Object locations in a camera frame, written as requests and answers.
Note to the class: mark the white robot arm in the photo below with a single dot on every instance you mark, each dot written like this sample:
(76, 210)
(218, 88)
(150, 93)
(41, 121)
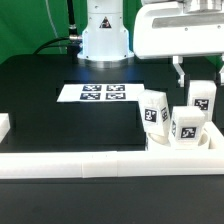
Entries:
(105, 40)

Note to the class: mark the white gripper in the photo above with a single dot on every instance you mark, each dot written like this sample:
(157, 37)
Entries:
(166, 28)

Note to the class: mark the white U-shaped fence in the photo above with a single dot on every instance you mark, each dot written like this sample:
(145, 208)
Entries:
(159, 161)

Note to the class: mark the white marker sheet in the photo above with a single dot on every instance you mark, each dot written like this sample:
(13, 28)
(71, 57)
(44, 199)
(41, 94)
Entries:
(100, 92)

